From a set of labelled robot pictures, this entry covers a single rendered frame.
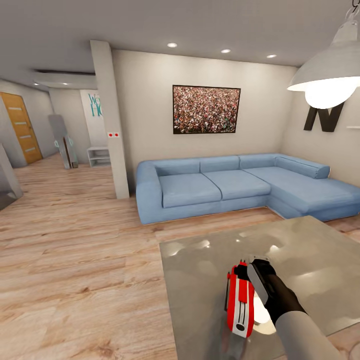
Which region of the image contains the radio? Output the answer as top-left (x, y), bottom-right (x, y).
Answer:
top-left (224, 260), bottom-right (255, 338)

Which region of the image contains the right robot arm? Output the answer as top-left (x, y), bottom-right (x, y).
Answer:
top-left (232, 253), bottom-right (346, 360)

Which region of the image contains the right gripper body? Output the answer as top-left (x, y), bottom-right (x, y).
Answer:
top-left (237, 264), bottom-right (250, 282)

